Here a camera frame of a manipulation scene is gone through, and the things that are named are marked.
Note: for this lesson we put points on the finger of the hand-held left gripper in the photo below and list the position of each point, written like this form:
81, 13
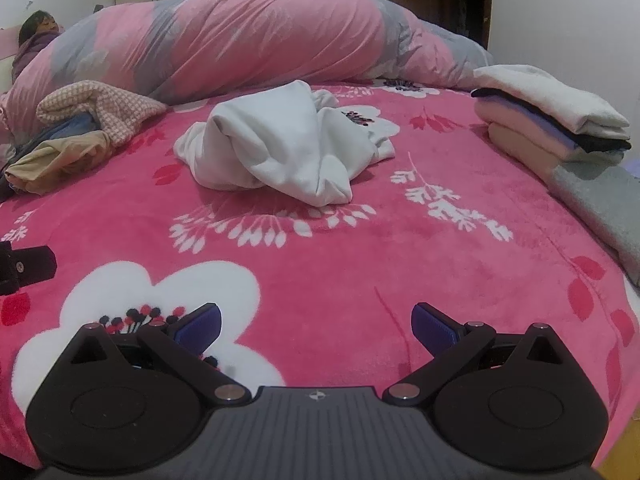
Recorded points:
30, 262

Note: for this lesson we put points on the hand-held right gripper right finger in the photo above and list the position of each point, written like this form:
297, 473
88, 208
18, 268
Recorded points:
430, 327

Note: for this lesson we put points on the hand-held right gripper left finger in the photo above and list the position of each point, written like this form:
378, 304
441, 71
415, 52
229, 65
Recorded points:
202, 327

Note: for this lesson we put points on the white sweatshirt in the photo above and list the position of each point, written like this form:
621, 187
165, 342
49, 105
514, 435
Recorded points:
280, 145

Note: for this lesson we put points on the pink floral blanket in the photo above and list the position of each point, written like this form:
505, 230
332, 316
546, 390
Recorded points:
350, 260

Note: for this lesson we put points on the beige crumpled garment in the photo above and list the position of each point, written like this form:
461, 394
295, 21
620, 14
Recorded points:
55, 160

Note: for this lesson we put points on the blue jeans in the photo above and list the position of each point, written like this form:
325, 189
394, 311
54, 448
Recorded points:
75, 125

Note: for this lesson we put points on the beige folded garment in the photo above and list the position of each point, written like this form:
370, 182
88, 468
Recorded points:
525, 147

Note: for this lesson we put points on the grey folded garment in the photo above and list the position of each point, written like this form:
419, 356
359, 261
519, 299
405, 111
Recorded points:
600, 205

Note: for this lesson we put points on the pink and cream headboard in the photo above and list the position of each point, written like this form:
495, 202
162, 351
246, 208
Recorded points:
7, 45

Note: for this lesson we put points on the pink folded garment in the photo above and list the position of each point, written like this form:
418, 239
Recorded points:
510, 115

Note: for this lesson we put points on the lavender folded garment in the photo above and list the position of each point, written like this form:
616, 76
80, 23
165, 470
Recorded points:
545, 122

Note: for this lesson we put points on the black folded garment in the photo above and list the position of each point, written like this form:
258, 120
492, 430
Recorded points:
605, 146

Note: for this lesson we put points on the pink and grey duvet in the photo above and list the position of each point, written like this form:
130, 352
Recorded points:
260, 45

